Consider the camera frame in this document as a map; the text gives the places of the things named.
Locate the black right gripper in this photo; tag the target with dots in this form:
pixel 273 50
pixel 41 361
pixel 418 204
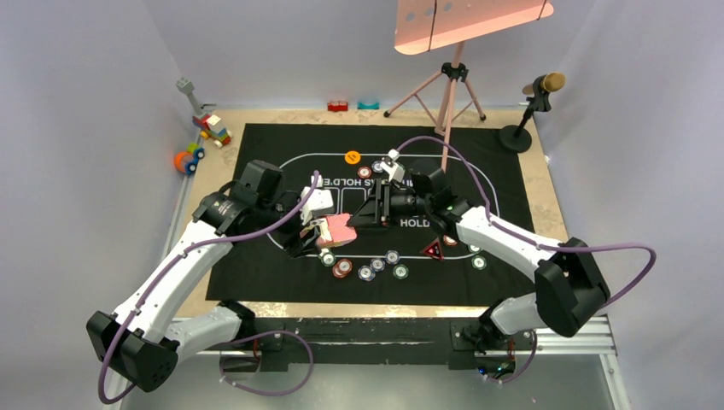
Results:
pixel 377 209

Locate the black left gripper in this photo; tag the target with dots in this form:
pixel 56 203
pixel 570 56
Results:
pixel 297 245

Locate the red playing card box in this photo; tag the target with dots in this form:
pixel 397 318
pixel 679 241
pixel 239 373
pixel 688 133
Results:
pixel 334 231

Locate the red poker chip stack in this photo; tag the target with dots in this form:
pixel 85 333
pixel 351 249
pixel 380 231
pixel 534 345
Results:
pixel 342 268

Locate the orange big blind button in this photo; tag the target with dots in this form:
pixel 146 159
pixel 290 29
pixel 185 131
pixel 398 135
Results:
pixel 352 157

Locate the red triangular dealer button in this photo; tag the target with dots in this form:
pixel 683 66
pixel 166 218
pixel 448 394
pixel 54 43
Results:
pixel 434 250

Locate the green poker chip stack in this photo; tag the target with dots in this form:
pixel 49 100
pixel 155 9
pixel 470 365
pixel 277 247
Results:
pixel 400 271

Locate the blue poker chip stack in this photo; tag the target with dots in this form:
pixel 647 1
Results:
pixel 366 273

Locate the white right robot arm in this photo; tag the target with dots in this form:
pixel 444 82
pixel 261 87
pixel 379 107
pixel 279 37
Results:
pixel 569 287

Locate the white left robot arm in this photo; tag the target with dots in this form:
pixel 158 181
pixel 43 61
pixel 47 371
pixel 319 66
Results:
pixel 140 344

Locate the teal toy block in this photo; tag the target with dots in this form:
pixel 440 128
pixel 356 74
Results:
pixel 368 104

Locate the red toy block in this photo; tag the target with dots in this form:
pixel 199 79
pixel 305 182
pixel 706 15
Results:
pixel 337 106

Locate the colourful toy block train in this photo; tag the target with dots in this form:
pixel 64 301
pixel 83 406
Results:
pixel 211 127

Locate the gold microphone on stand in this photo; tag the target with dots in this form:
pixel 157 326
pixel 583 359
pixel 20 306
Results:
pixel 518 139

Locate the orange toy wheel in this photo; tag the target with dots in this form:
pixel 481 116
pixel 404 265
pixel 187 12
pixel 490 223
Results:
pixel 186 161

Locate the pink music stand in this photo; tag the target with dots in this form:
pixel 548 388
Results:
pixel 423 26

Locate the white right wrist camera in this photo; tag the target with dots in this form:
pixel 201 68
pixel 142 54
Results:
pixel 394 171

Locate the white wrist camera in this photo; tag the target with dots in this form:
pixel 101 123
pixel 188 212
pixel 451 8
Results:
pixel 319 203
pixel 394 171

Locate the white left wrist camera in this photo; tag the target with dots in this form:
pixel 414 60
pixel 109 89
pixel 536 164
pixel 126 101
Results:
pixel 319 203

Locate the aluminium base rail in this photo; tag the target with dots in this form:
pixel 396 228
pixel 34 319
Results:
pixel 409 341

